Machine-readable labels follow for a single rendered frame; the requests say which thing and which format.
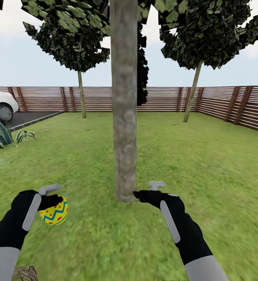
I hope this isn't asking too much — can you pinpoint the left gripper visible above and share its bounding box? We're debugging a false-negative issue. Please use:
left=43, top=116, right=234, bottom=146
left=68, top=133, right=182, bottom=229
left=40, top=194, right=63, bottom=211

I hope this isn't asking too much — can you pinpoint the easter egg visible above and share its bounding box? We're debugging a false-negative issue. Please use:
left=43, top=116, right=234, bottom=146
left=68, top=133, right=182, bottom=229
left=41, top=197, right=68, bottom=225

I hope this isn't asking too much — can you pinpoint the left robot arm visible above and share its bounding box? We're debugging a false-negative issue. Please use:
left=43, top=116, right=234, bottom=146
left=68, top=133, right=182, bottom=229
left=0, top=184, right=63, bottom=281

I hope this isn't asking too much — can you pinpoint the wicker basket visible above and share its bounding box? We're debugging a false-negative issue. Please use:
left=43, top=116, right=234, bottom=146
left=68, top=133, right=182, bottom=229
left=11, top=265, right=39, bottom=281

